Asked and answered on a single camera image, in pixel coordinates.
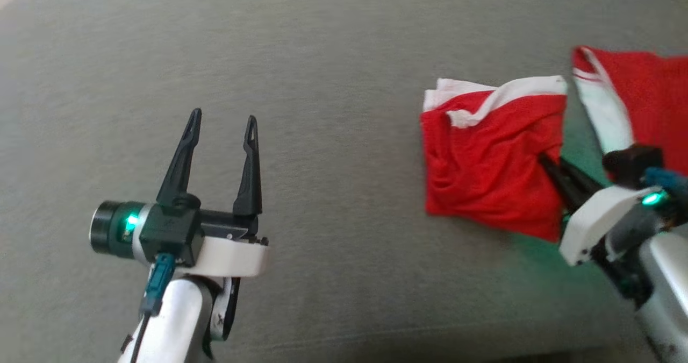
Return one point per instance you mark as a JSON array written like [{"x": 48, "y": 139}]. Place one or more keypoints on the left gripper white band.
[{"x": 228, "y": 255}]

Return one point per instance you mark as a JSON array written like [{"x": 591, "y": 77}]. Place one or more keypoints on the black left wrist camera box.
[{"x": 172, "y": 231}]

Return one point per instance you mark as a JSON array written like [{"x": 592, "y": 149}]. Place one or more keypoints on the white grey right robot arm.
[{"x": 661, "y": 287}]

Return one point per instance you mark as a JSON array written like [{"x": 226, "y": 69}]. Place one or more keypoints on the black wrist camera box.
[
  {"x": 631, "y": 164},
  {"x": 172, "y": 231}
]

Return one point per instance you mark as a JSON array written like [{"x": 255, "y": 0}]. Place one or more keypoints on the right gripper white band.
[{"x": 596, "y": 223}]

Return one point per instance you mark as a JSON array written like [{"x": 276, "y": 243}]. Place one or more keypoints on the red white Bulls jersey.
[{"x": 650, "y": 99}]

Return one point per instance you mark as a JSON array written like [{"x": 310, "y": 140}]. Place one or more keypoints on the red shorts with white stripes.
[{"x": 484, "y": 164}]

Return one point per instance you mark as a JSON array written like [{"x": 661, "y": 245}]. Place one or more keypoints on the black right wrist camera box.
[{"x": 631, "y": 164}]

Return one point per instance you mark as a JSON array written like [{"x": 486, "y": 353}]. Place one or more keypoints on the grey fabric sofa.
[{"x": 322, "y": 40}]

